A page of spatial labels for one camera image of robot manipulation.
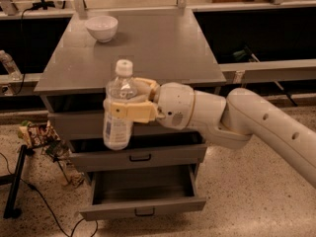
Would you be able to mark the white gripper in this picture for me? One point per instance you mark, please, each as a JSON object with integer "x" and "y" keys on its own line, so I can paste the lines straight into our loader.
{"x": 175, "y": 105}

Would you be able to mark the grey metal railing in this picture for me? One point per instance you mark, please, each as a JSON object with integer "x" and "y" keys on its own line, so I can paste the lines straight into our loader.
{"x": 263, "y": 70}

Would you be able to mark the grey drawer cabinet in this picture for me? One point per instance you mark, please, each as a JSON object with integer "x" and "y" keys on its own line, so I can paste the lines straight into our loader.
{"x": 93, "y": 102}

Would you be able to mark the grey drawer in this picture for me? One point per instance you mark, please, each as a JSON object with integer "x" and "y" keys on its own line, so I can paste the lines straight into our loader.
{"x": 89, "y": 124}
{"x": 138, "y": 158}
{"x": 143, "y": 192}

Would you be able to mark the grey top drawer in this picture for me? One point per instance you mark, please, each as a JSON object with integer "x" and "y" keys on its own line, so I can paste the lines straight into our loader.
{"x": 89, "y": 124}

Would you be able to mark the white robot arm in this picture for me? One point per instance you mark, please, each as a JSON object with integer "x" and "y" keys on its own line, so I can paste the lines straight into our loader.
{"x": 226, "y": 121}

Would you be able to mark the clear bottle at left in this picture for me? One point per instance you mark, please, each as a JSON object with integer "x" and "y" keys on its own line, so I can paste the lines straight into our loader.
{"x": 10, "y": 66}

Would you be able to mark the grey middle drawer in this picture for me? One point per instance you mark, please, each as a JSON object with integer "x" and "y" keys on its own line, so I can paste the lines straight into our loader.
{"x": 138, "y": 158}

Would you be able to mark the white ceramic bowl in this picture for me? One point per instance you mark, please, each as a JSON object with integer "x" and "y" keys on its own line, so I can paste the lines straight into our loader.
{"x": 102, "y": 28}

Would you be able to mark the green-handled tool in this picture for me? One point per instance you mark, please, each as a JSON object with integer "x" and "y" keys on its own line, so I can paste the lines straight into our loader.
{"x": 245, "y": 53}

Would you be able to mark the clear plastic water bottle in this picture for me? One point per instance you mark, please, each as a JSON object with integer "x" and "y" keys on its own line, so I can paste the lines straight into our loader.
{"x": 117, "y": 131}

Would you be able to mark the grey bottom drawer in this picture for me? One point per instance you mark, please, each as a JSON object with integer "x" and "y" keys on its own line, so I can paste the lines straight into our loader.
{"x": 143, "y": 192}

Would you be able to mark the snack bag on floor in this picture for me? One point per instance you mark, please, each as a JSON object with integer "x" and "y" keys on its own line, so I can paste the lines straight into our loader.
{"x": 37, "y": 134}

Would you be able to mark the black stand leg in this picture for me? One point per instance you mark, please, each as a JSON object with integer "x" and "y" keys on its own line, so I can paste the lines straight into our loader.
{"x": 14, "y": 180}

